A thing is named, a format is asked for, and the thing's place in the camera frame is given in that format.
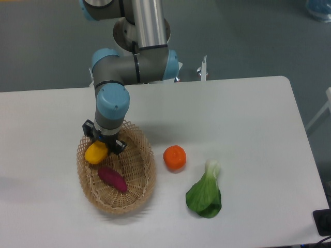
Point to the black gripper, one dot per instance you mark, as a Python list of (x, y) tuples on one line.
[(109, 137)]

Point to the white frame at right edge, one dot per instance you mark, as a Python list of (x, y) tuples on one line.
[(321, 115)]

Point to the woven wicker basket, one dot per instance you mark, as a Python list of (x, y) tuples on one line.
[(136, 165)]

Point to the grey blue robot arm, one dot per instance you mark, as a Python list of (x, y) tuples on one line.
[(144, 26)]

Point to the orange tangerine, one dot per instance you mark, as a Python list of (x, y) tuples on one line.
[(175, 158)]

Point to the green bok choy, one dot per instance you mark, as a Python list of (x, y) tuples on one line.
[(204, 197)]

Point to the blue bag in corner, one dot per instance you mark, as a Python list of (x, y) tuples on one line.
[(319, 9)]

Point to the black device at table edge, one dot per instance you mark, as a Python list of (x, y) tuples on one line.
[(322, 221)]

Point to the white levelling foot bracket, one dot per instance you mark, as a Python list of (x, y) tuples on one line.
[(202, 71)]

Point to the yellow mango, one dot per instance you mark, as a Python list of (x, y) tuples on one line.
[(96, 153)]

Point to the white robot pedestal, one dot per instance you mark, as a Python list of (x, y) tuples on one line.
[(125, 36)]

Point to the purple sweet potato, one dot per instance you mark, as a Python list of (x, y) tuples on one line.
[(113, 178)]

